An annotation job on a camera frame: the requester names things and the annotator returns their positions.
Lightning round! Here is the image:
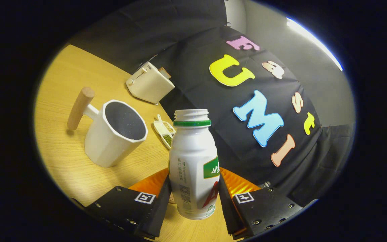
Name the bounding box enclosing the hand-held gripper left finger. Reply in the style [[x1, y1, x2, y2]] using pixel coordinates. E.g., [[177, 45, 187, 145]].
[[84, 168, 173, 240]]

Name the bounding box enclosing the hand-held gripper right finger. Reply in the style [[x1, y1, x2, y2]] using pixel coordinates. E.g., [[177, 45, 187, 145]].
[[218, 167, 304, 240]]

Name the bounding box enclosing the white juice bottle green collar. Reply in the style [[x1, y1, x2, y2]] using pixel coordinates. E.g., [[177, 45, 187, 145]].
[[168, 109, 220, 220]]

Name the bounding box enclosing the white cup with wooden handle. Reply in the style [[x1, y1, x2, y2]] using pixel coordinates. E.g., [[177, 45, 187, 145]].
[[67, 87, 148, 168]]

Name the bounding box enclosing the white divided dish with beans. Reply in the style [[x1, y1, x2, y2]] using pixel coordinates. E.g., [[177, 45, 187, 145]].
[[153, 114, 176, 150]]

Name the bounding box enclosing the wooden table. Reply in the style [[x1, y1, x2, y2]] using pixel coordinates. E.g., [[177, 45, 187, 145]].
[[34, 44, 234, 242]]

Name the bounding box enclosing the cream toaster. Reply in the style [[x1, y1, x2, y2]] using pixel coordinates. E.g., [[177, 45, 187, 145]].
[[126, 62, 175, 105]]

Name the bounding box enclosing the black backdrop cloth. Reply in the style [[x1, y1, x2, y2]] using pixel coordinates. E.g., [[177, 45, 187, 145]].
[[68, 0, 355, 207]]

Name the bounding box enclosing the bright ceiling light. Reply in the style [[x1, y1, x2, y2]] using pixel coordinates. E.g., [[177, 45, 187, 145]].
[[286, 17, 344, 72]]

